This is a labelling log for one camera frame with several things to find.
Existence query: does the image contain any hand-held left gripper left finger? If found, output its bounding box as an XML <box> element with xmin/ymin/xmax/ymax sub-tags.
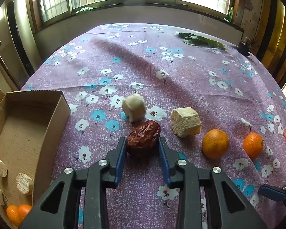
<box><xmin>32</xmin><ymin>137</ymin><xmax>128</xmax><ymax>229</ymax></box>

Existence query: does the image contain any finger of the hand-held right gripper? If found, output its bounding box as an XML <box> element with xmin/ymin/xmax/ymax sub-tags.
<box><xmin>258</xmin><ymin>179</ymin><xmax>286</xmax><ymax>209</ymax></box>

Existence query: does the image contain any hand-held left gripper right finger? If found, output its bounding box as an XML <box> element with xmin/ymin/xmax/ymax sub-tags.
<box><xmin>158</xmin><ymin>136</ymin><xmax>268</xmax><ymax>229</ymax></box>

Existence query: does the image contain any large red date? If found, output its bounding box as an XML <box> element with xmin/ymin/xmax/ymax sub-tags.
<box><xmin>126</xmin><ymin>120</ymin><xmax>161</xmax><ymax>156</ymax></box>

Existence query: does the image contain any cardboard box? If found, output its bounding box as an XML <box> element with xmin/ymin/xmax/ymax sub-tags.
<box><xmin>0</xmin><ymin>91</ymin><xmax>71</xmax><ymax>229</ymax></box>

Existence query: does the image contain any large orange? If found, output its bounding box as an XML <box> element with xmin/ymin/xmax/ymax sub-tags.
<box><xmin>6</xmin><ymin>205</ymin><xmax>22</xmax><ymax>227</ymax></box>

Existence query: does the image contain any green leafy vegetable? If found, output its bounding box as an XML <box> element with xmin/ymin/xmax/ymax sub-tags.
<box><xmin>178</xmin><ymin>32</ymin><xmax>228</xmax><ymax>51</ymax></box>

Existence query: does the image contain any green cloth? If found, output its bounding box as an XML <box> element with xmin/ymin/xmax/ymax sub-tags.
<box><xmin>76</xmin><ymin>6</ymin><xmax>96</xmax><ymax>15</ymax></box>

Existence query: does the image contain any yellow wooden cabinet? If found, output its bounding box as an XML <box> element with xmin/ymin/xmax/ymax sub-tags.
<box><xmin>250</xmin><ymin>0</ymin><xmax>286</xmax><ymax>86</ymax></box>

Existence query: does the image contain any white tall appliance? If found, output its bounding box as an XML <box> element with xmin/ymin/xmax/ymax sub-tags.
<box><xmin>0</xmin><ymin>0</ymin><xmax>42</xmax><ymax>77</ymax></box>

